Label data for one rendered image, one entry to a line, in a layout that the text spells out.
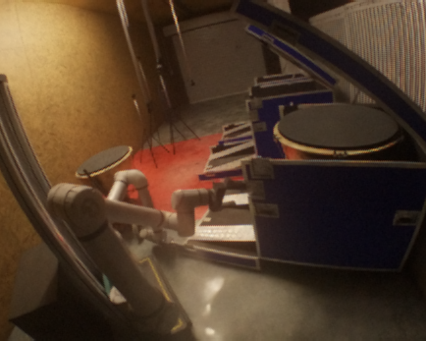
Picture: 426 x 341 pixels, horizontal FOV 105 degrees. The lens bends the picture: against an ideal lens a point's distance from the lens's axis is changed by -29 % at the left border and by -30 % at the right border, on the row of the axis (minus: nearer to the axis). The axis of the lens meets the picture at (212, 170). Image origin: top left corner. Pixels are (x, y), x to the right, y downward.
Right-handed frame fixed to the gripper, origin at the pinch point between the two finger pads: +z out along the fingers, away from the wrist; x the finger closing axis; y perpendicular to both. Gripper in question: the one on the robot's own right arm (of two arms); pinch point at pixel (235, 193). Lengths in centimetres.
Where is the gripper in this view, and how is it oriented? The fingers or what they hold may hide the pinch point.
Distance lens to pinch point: 121.2
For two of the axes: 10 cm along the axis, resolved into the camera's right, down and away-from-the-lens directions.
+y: -4.2, -5.5, 7.3
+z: 8.8, -0.5, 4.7
